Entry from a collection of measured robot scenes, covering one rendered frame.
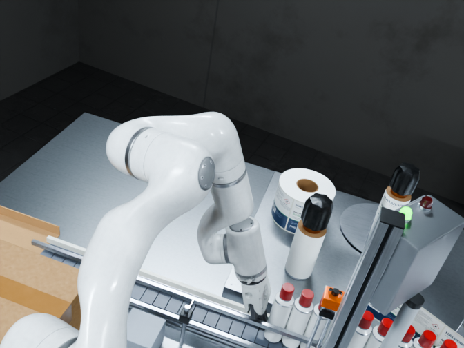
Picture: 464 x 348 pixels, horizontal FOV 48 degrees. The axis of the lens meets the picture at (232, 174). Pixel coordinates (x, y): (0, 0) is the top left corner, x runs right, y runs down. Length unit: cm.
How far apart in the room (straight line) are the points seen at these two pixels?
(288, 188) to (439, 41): 201
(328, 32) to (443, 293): 223
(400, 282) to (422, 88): 270
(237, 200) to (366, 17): 258
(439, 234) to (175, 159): 52
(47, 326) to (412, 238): 66
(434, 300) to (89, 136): 147
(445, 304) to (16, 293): 127
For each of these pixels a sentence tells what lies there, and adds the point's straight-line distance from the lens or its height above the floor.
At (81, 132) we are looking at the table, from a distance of 229.
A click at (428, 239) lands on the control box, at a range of 102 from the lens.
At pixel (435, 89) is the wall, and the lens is 365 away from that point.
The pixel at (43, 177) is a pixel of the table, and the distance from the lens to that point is 204.
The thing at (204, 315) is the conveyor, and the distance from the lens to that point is 152.
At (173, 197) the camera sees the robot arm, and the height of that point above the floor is 153.
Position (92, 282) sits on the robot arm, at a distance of 89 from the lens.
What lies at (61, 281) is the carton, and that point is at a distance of 127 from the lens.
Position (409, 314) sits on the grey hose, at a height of 125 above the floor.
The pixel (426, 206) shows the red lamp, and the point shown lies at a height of 148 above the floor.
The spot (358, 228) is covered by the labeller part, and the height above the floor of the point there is 89.
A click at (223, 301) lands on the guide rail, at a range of 152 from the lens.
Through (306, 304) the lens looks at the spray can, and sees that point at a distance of 137.
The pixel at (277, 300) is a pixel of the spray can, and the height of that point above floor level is 104.
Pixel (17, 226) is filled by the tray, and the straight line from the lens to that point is 184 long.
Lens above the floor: 207
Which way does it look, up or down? 36 degrees down
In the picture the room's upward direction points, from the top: 11 degrees clockwise
